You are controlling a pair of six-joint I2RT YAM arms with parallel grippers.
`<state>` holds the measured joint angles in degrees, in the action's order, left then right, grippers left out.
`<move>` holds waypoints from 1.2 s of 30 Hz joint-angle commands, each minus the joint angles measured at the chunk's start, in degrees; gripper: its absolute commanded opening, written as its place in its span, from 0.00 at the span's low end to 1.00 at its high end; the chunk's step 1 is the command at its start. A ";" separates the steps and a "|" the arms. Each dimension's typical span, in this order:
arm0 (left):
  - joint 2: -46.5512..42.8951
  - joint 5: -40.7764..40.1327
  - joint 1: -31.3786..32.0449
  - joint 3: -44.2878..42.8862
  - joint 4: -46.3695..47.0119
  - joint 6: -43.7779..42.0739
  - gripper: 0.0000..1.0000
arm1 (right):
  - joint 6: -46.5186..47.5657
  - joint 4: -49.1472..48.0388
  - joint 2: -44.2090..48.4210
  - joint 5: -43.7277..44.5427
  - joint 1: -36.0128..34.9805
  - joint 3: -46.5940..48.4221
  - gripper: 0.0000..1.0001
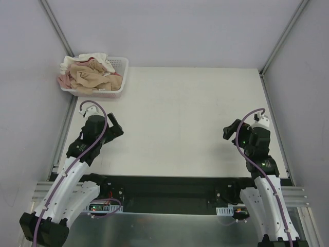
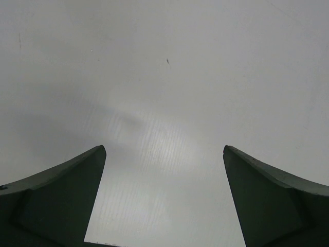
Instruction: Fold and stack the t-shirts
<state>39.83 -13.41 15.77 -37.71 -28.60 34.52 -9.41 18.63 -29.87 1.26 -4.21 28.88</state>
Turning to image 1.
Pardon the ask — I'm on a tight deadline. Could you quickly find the aluminium corner post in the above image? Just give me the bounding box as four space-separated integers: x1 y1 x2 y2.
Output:
259 0 310 78
39 0 75 57

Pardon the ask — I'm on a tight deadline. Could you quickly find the left white cable duct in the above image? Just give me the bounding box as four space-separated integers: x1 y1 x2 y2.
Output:
82 204 123 214

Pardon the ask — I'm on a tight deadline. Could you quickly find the left aluminium table rail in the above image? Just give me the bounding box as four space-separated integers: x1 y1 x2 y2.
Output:
46 96 78 181

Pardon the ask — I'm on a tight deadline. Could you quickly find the left aluminium corner post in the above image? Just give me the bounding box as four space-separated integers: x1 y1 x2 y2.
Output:
39 0 75 57

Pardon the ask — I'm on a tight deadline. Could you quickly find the white t shirt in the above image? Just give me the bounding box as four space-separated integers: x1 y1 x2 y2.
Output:
60 52 115 75

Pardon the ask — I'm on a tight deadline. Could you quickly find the dusty pink t shirt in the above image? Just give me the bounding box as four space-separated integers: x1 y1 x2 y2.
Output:
57 74 71 89

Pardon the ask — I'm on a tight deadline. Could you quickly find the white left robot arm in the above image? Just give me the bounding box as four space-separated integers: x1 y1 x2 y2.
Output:
20 112 123 246

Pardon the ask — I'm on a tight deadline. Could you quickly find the right aluminium corner post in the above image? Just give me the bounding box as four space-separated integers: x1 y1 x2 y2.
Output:
259 0 310 78

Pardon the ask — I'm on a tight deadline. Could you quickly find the beige t shirt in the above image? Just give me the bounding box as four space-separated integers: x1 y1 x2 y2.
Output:
69 59 123 95

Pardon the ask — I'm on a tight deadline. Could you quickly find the aluminium front rail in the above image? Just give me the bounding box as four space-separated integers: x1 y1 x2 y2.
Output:
31 181 310 207

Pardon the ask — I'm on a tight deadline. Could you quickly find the white plastic laundry basket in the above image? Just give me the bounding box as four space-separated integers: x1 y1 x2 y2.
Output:
57 52 129 98

